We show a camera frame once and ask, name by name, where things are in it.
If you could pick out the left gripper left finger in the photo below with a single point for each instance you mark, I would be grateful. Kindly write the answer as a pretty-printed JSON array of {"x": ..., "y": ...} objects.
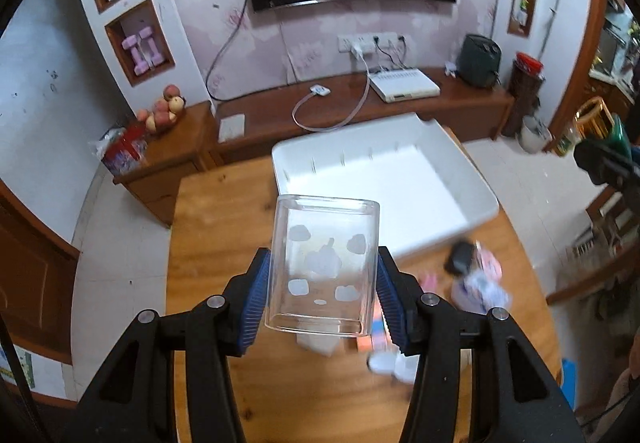
[{"x": 131, "y": 397}]

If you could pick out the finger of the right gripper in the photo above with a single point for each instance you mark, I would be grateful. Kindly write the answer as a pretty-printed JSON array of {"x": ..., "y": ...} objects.
[{"x": 605, "y": 166}]

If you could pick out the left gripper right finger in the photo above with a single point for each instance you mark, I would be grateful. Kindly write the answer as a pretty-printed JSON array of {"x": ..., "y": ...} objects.
[{"x": 515, "y": 398}]

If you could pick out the clear plastic toothpick box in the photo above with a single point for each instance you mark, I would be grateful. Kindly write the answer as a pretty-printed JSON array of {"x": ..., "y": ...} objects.
[{"x": 477, "y": 293}]

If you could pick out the white crescent-shaped device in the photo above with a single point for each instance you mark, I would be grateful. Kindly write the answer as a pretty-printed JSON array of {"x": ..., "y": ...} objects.
[{"x": 391, "y": 363}]

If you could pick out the pink puff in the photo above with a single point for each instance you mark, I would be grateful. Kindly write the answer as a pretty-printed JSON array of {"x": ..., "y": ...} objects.
[{"x": 486, "y": 261}]

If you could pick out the colourful puzzle cube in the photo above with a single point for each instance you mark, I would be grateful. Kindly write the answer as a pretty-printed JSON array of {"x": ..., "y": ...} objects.
[{"x": 379, "y": 338}]

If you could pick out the black small object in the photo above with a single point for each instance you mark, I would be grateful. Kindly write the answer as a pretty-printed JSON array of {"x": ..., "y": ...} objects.
[{"x": 461, "y": 258}]

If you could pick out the clear plastic square cup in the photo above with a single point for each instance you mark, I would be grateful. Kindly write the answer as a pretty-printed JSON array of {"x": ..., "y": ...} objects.
[{"x": 323, "y": 265}]

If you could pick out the white ceramic jar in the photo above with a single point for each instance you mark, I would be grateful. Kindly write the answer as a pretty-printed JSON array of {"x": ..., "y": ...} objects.
[{"x": 534, "y": 136}]

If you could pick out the dark bin with red lid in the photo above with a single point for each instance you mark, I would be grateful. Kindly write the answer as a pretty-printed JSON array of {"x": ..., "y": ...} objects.
[{"x": 524, "y": 85}]

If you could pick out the white storage bin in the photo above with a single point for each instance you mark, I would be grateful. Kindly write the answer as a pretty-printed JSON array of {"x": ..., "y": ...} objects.
[{"x": 428, "y": 189}]

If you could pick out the white set-top box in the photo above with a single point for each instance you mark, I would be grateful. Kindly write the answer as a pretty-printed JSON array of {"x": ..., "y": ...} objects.
[{"x": 399, "y": 85}]

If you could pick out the red tissue box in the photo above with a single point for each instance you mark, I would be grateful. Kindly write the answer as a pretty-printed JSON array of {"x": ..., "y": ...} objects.
[{"x": 122, "y": 149}]

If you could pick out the white paper on cabinet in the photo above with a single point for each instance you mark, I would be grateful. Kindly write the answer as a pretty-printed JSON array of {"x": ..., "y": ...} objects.
[{"x": 231, "y": 128}]

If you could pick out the pink dumbbells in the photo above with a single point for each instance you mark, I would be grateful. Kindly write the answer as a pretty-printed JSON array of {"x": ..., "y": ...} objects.
[{"x": 144, "y": 51}]

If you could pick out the white wall socket strip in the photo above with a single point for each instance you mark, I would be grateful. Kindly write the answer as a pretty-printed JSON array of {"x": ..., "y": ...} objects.
[{"x": 368, "y": 42}]

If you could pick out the white charger with cable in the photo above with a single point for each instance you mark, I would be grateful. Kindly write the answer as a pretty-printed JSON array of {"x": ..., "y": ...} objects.
[{"x": 317, "y": 112}]

